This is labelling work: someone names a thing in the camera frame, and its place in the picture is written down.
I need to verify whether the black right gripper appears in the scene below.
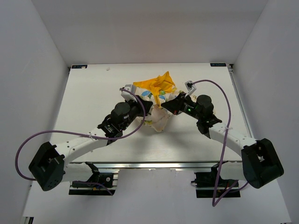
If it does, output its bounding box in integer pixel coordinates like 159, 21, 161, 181
162, 92, 202, 120

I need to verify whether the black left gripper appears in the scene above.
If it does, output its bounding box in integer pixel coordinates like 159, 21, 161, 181
120, 95, 153, 131

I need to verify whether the cream dinosaur print baby jacket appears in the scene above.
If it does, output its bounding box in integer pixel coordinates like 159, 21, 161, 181
130, 70, 217, 133

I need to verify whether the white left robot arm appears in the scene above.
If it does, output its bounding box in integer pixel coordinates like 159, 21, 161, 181
28, 99, 153, 191

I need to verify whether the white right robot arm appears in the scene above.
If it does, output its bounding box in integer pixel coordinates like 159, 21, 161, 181
162, 93, 284, 189

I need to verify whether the blue right corner label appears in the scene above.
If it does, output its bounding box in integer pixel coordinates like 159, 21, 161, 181
210, 63, 227, 67

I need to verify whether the blue corner label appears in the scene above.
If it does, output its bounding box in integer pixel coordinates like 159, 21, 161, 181
71, 64, 87, 69
210, 63, 227, 67

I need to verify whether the blue left corner label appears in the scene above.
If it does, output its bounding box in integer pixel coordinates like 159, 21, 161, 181
71, 64, 87, 69

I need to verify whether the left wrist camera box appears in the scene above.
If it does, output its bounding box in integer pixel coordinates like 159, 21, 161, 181
120, 84, 137, 102

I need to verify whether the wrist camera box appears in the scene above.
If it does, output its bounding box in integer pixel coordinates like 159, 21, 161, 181
120, 84, 137, 102
185, 80, 197, 96

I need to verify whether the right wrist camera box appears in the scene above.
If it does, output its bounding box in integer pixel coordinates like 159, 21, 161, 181
185, 80, 197, 96

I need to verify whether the aluminium front table rail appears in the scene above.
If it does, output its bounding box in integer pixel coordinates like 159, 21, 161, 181
42, 161, 267, 170

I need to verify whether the aluminium right side rail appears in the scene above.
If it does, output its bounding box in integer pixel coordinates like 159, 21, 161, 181
227, 64, 254, 138

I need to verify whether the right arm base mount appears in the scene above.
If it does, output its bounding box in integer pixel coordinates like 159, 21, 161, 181
191, 172, 241, 198

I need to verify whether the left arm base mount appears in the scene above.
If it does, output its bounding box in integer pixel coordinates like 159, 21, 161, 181
69, 169, 119, 196

